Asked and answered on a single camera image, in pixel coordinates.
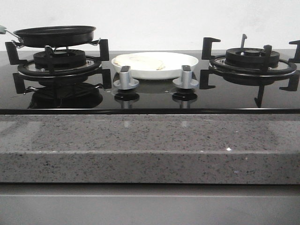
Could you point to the white plate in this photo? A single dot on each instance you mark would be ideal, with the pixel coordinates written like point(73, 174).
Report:
point(172, 61)

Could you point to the fried egg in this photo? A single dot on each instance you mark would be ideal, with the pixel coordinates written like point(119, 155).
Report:
point(139, 62)

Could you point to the black frying pan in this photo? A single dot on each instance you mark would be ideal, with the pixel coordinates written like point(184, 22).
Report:
point(55, 36)

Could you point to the left silver stove knob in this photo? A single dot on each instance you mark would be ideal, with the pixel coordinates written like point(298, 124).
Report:
point(125, 81)

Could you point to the silver stove knob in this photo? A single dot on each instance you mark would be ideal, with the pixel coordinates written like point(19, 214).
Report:
point(125, 81)
point(185, 81)

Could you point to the right silver stove knob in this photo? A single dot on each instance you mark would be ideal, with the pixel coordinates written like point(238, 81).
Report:
point(185, 81)

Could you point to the left black gas burner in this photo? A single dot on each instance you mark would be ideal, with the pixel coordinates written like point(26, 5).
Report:
point(61, 59)

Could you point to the black gas burner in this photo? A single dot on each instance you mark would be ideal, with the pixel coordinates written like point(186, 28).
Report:
point(249, 58)
point(61, 59)

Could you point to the black glass gas hob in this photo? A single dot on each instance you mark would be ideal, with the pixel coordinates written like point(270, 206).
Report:
point(94, 93)

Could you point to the right black gas burner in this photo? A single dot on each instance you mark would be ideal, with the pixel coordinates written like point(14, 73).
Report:
point(249, 58)

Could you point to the right black pan support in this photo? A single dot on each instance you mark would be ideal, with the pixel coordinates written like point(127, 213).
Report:
point(273, 69)

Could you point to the black pan support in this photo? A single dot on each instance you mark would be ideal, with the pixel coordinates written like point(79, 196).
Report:
point(53, 68)
point(273, 69)

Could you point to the left black pan support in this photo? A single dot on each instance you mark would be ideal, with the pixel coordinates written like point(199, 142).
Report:
point(53, 68)

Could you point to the grey cabinet front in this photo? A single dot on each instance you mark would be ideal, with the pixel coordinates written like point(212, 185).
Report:
point(149, 205)

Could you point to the chrome wire pan trivet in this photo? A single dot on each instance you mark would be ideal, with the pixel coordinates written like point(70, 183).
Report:
point(38, 42)

